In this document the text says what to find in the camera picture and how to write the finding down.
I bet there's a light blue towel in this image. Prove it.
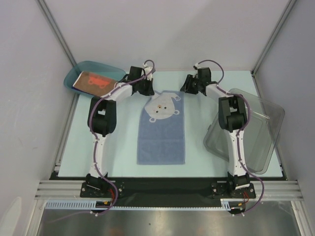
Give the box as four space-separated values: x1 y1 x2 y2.
137 91 185 165

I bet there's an orange towel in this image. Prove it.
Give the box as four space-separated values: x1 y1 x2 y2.
72 71 118 97

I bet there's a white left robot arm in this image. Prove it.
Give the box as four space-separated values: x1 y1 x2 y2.
86 62 156 197

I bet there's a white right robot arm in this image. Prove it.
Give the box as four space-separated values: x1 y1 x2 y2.
180 66 251 198

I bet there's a teal plastic bin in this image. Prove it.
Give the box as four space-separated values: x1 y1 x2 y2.
63 60 126 97

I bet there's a clear plastic bin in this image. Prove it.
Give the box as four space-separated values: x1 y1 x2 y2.
203 88 285 175

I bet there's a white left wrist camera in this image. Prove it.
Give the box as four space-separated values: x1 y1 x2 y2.
143 63 155 81

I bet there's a right aluminium corner post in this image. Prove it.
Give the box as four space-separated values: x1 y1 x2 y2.
251 0 298 74

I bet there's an aluminium corner post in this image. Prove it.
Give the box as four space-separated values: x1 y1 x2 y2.
35 0 77 67
251 0 298 74

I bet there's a left aluminium corner post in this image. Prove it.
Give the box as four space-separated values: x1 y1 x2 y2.
35 0 77 67

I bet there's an aluminium rail frame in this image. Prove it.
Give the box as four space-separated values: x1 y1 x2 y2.
28 180 309 236

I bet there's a grey slotted cable duct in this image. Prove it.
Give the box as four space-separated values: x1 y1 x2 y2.
45 200 243 211

